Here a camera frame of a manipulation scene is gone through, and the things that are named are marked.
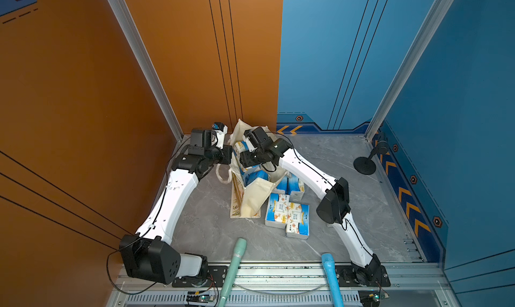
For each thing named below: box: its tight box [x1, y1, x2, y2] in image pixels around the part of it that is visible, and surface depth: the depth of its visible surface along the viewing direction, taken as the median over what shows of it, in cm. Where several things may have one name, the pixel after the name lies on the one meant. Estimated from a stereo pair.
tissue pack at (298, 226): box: [285, 202, 310, 240], surface depth 82 cm
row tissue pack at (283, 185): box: [276, 175, 290, 195], surface depth 90 cm
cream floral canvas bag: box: [215, 118, 292, 219], surface depth 84 cm
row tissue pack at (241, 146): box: [234, 140, 250, 154], surface depth 87 cm
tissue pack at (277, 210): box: [264, 189, 290, 230], surface depth 85 cm
